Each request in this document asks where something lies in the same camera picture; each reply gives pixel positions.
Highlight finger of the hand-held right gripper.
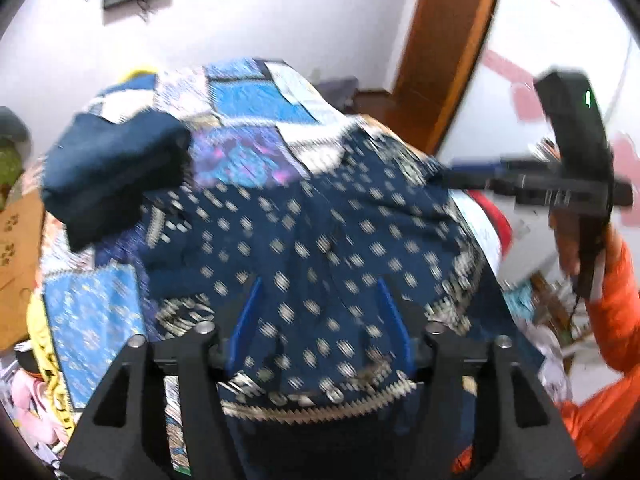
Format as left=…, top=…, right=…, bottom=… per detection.
left=440, top=166, right=523, bottom=192
left=449, top=157, right=508, bottom=168

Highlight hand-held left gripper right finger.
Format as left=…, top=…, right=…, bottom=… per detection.
left=377, top=278, right=585, bottom=480

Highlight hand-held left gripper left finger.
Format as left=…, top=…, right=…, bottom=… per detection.
left=60, top=276, right=264, bottom=480

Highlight navy patterned garment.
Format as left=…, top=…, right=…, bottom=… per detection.
left=142, top=127, right=546, bottom=480

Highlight person's right forearm orange sleeve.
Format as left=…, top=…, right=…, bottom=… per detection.
left=584, top=225, right=640, bottom=373

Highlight person's right hand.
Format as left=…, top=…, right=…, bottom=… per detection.
left=549, top=209, right=583, bottom=277

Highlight red round item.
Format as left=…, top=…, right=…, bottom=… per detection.
left=467, top=189, right=514, bottom=263

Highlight wooden wardrobe sliding door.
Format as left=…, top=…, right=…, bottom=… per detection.
left=435, top=0, right=640, bottom=411

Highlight brown wooden door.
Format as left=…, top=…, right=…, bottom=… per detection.
left=391, top=0, right=507, bottom=157

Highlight dark bag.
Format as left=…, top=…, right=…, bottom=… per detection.
left=320, top=76, right=360, bottom=112

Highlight folded blue jeans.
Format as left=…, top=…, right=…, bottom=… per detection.
left=39, top=109, right=194, bottom=252

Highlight yellow printed cloth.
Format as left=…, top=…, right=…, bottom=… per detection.
left=26, top=287, right=77, bottom=433

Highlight blue patchwork quilt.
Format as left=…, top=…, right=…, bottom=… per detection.
left=35, top=57, right=501, bottom=471

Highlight person's orange clothing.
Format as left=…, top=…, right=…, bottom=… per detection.
left=452, top=377, right=640, bottom=473

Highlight pink plush toy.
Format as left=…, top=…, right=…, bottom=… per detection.
left=9, top=372, right=68, bottom=445

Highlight wooden lap table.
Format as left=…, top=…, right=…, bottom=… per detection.
left=0, top=192, right=47, bottom=353

